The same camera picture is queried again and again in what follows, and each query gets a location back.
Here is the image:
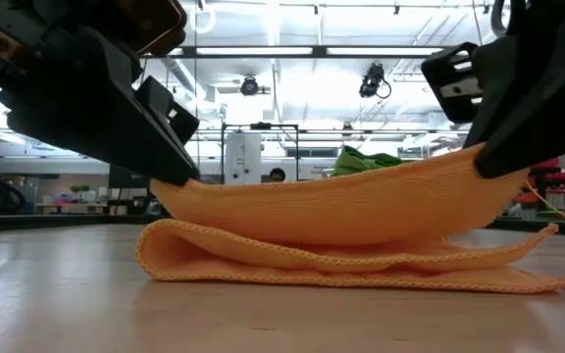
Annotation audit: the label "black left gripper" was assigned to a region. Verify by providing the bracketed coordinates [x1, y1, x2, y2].
[0, 0, 201, 187]

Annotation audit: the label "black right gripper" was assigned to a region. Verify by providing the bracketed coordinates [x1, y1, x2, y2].
[420, 0, 565, 180]

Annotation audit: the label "green microfiber towel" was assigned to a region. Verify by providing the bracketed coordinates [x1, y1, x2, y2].
[331, 144, 405, 178]

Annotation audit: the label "orange microfiber towel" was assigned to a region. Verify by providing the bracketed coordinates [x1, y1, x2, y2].
[134, 141, 565, 296]

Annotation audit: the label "white pillar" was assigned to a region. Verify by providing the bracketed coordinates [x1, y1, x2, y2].
[224, 132, 263, 186]

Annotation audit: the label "red stacked bins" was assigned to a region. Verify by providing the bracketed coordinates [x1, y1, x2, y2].
[527, 156, 561, 181]

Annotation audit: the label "black shelf table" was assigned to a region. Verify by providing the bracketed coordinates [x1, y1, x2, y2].
[505, 171, 565, 220]

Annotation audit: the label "black ceiling device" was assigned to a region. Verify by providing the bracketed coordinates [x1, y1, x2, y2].
[359, 62, 392, 99]

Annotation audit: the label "silver ceiling duct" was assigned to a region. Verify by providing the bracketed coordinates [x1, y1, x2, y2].
[159, 57, 223, 112]

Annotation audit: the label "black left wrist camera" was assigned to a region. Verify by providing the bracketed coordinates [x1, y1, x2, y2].
[115, 0, 189, 58]

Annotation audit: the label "white ceiling cable loop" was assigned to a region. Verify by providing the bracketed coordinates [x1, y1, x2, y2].
[188, 3, 218, 35]

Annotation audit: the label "black rig frame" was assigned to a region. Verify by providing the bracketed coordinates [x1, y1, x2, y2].
[220, 122, 301, 186]

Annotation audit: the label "yellow hanging cable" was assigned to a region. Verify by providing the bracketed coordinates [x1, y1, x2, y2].
[525, 178, 565, 222]

